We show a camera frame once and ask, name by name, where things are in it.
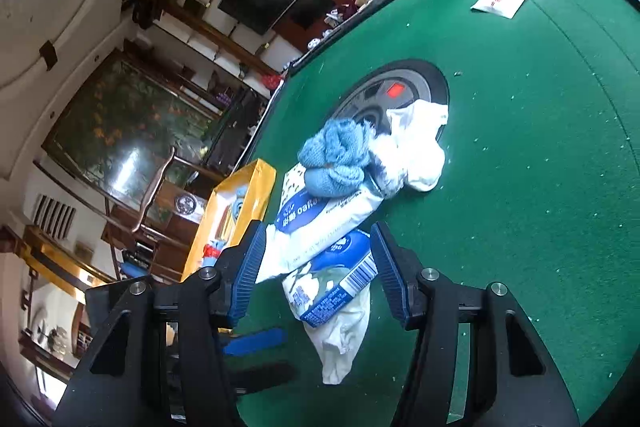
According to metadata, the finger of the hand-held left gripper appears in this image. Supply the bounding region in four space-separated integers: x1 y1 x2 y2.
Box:
227 361 296 395
223 328 287 356

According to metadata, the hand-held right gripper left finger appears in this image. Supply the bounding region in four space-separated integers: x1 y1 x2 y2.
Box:
52 220 267 427

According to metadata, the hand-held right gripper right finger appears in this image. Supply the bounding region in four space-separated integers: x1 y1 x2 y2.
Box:
369 221 582 427

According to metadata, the blue tissue pack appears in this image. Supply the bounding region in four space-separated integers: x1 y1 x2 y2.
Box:
282 229 379 329

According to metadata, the white plastic bag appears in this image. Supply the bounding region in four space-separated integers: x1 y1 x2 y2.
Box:
300 277 373 385

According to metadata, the yellow cardboard box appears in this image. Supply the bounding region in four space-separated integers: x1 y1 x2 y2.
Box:
181 158 277 283

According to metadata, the blue knit cloth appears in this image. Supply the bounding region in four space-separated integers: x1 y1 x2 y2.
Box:
297 118 378 198
227 187 248 228

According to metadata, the white cloth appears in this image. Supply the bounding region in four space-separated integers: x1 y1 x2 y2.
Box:
367 99 449 195

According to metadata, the curved wooden armchair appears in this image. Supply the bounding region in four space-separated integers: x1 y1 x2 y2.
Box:
102 147 226 283

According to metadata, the black side table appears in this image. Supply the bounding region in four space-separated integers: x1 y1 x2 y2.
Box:
205 87 271 172

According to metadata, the framed floral picture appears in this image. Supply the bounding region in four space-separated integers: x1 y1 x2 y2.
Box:
42 52 226 208

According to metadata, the wooden display cabinet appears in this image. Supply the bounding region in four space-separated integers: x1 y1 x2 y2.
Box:
17 227 121 378

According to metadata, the round table control panel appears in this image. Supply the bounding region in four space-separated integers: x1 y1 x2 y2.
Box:
327 58 450 168

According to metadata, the white air vent grille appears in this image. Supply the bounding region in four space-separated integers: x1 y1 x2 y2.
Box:
32 193 77 240

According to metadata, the dark wood television cabinet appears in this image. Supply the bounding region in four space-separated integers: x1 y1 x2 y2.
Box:
272 0 338 45

